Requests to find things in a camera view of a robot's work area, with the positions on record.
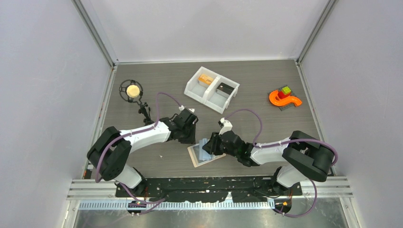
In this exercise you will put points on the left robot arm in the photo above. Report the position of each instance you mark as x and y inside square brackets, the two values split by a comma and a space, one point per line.
[109, 154]

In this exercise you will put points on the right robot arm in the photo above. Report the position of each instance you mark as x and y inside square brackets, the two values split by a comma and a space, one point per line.
[307, 158]

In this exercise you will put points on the beige card holder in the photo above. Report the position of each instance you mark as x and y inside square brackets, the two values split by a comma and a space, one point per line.
[199, 156]

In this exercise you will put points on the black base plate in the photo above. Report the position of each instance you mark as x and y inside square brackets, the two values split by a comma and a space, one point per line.
[208, 189]

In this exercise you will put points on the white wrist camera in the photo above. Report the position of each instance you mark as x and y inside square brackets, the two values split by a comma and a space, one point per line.
[225, 126]
[182, 108]

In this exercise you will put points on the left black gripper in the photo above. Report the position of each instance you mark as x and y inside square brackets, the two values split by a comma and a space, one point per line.
[191, 139]

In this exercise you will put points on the white two-compartment bin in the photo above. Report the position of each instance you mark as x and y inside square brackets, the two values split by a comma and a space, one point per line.
[208, 96]

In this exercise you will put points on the microphone on black tripod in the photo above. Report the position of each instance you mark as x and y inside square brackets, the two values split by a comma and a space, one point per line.
[131, 91]

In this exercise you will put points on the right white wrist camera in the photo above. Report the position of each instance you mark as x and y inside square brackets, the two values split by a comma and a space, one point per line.
[225, 126]

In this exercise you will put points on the orange card stack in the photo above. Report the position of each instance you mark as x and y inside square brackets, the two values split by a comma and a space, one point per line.
[205, 80]

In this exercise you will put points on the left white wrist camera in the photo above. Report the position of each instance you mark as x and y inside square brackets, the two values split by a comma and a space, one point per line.
[182, 108]

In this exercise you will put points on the orange toy with blocks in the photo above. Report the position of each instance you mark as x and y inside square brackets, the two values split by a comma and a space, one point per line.
[284, 98]

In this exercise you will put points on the black card stack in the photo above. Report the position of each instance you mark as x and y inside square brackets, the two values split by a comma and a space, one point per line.
[224, 90]

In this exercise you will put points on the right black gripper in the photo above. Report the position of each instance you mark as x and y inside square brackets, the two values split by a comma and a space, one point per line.
[213, 144]

